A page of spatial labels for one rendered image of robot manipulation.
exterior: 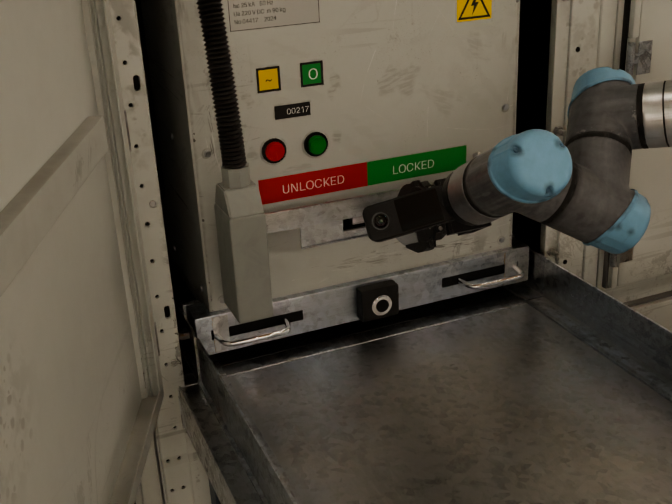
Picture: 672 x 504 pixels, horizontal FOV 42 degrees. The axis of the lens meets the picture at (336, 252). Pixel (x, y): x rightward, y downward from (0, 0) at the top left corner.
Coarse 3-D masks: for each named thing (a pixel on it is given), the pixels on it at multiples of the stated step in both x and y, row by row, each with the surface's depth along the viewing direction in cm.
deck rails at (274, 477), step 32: (544, 288) 138; (576, 288) 130; (576, 320) 131; (608, 320) 125; (640, 320) 118; (608, 352) 122; (640, 352) 120; (224, 384) 107; (224, 416) 110; (256, 448) 96; (256, 480) 99; (288, 480) 99
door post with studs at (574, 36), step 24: (552, 0) 127; (576, 0) 123; (552, 24) 128; (576, 24) 124; (552, 48) 129; (576, 48) 126; (552, 72) 130; (576, 72) 127; (552, 96) 128; (552, 120) 129; (552, 240) 137; (576, 240) 138; (576, 264) 140
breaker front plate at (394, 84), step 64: (192, 0) 107; (320, 0) 113; (384, 0) 117; (448, 0) 120; (512, 0) 124; (192, 64) 110; (256, 64) 113; (384, 64) 120; (448, 64) 124; (512, 64) 128; (192, 128) 112; (256, 128) 116; (320, 128) 119; (384, 128) 123; (448, 128) 127; (512, 128) 132; (320, 256) 126; (384, 256) 130; (448, 256) 135
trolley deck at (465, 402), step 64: (512, 320) 133; (256, 384) 119; (320, 384) 119; (384, 384) 118; (448, 384) 117; (512, 384) 116; (576, 384) 116; (640, 384) 115; (320, 448) 105; (384, 448) 105; (448, 448) 104; (512, 448) 104; (576, 448) 103; (640, 448) 103
